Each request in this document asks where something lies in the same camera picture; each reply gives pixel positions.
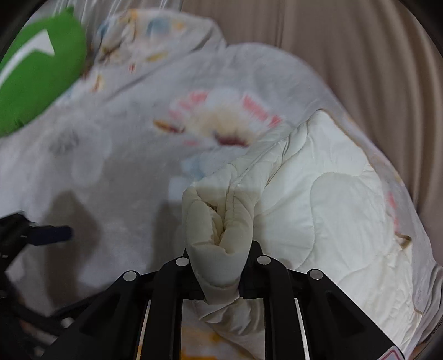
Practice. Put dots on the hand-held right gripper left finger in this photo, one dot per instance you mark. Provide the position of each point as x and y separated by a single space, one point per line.
173 277

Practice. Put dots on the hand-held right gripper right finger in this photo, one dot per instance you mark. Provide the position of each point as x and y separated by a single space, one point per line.
263 277

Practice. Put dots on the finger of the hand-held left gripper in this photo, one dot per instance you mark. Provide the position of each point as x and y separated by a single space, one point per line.
52 233

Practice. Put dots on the cream quilted jacket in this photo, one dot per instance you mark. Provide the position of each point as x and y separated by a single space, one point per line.
328 207

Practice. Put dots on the grey floral blanket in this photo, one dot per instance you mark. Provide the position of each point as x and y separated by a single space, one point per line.
121 155

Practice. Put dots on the green cushion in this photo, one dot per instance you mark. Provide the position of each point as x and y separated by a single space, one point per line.
34 86

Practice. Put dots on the beige curtain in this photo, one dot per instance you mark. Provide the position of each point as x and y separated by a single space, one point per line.
346 52

